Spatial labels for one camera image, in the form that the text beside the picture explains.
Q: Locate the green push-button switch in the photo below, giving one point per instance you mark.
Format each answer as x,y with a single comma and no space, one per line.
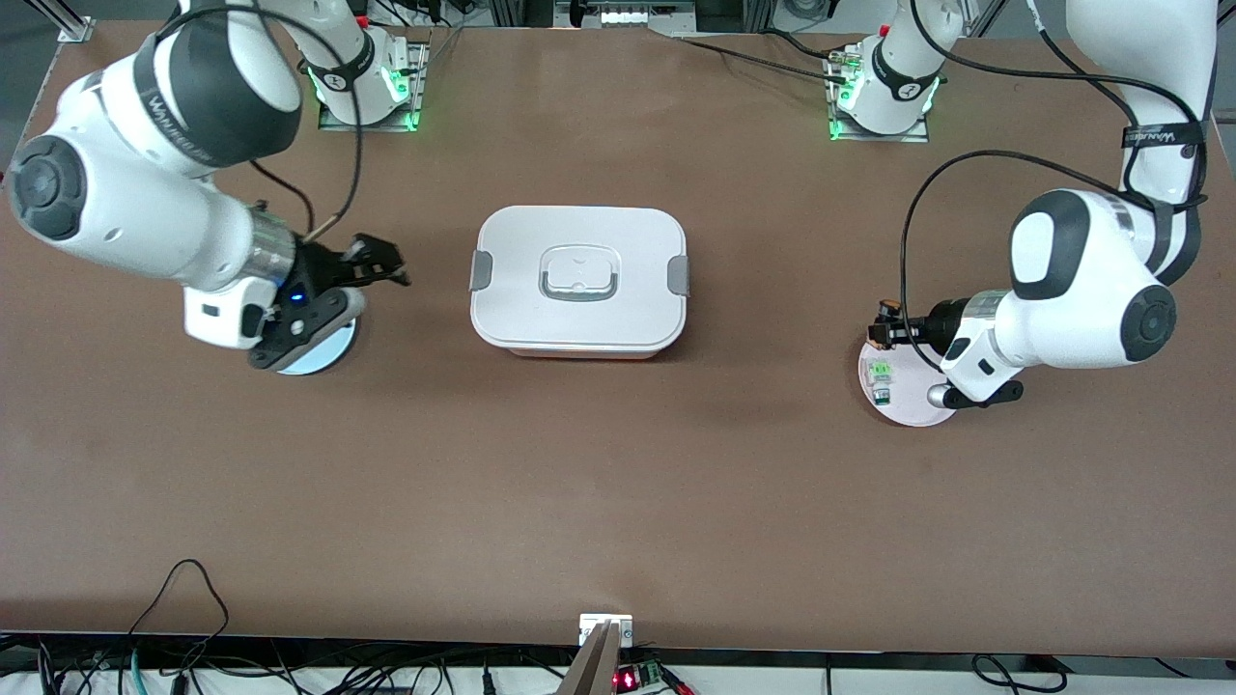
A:
880,378

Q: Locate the pink round plate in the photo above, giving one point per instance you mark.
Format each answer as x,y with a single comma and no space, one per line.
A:
908,401

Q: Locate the silver camera post foot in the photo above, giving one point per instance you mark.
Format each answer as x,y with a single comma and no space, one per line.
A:
591,627

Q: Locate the white connector strip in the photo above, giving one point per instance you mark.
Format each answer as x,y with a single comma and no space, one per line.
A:
632,15

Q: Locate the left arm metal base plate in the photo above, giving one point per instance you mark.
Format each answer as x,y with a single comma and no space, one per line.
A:
838,130

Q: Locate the light blue round plate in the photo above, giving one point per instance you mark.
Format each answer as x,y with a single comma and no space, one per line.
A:
323,365

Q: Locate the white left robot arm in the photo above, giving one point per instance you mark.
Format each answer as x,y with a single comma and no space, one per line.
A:
1081,290

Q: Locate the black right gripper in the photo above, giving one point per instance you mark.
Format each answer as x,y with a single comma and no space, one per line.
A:
317,269

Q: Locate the white lidded lunch box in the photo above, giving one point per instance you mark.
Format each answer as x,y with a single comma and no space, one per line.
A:
579,319

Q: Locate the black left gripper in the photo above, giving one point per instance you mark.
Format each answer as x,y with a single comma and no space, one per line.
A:
938,323

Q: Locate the red display module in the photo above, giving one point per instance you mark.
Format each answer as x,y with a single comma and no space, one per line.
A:
632,678

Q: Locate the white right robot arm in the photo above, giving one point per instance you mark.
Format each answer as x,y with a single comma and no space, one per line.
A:
145,222

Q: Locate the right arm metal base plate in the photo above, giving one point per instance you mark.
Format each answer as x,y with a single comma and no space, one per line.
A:
417,87

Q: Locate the aluminium camera post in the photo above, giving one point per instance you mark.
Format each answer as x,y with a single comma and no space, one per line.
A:
594,666

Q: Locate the aluminium frame corner bracket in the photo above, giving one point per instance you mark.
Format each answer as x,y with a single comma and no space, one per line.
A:
77,24

